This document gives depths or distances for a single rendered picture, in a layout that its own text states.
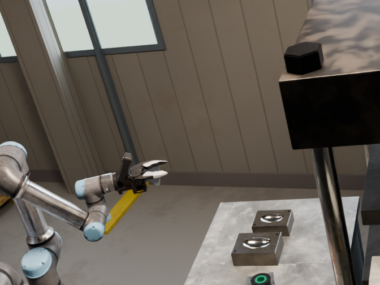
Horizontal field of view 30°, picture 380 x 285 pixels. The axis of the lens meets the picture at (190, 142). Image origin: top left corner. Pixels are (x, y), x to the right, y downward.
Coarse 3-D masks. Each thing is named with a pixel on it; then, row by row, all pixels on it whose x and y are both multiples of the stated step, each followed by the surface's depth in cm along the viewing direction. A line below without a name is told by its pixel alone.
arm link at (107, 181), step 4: (104, 176) 271; (108, 176) 270; (104, 180) 270; (108, 180) 270; (112, 180) 270; (104, 184) 270; (108, 184) 269; (112, 184) 269; (104, 188) 270; (108, 188) 270; (112, 188) 270; (108, 192) 271; (112, 192) 273
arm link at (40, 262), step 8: (40, 248) 275; (48, 248) 279; (24, 256) 274; (32, 256) 273; (40, 256) 271; (48, 256) 271; (56, 256) 280; (24, 264) 270; (32, 264) 269; (40, 264) 268; (48, 264) 270; (56, 264) 278; (24, 272) 270; (32, 272) 268; (40, 272) 268; (48, 272) 270; (56, 272) 275; (32, 280) 270; (40, 280) 270; (48, 280) 271; (56, 280) 274
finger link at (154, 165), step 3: (150, 162) 273; (153, 162) 273; (156, 162) 272; (159, 162) 272; (162, 162) 272; (165, 162) 273; (144, 165) 273; (147, 165) 272; (150, 165) 272; (153, 165) 273; (156, 165) 272; (159, 165) 274; (144, 168) 273; (147, 168) 272; (150, 168) 272; (153, 168) 274; (156, 168) 275; (159, 168) 275; (147, 171) 274; (150, 171) 275; (153, 171) 275
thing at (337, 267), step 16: (320, 160) 187; (320, 176) 190; (336, 176) 191; (320, 192) 193; (336, 192) 192; (336, 208) 194; (336, 224) 196; (336, 240) 199; (336, 256) 202; (336, 272) 205; (352, 272) 205
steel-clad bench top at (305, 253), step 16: (224, 208) 357; (240, 208) 354; (256, 208) 350; (272, 208) 347; (288, 208) 343; (304, 208) 340; (320, 208) 336; (352, 208) 330; (224, 224) 344; (240, 224) 341; (304, 224) 328; (320, 224) 325; (352, 224) 319; (208, 240) 336; (224, 240) 332; (288, 240) 320; (304, 240) 317; (320, 240) 314; (208, 256) 325; (224, 256) 322; (288, 256) 310; (304, 256) 307; (320, 256) 305; (192, 272) 317; (208, 272) 314; (224, 272) 311; (240, 272) 309; (256, 272) 306; (288, 272) 301; (304, 272) 298; (320, 272) 295
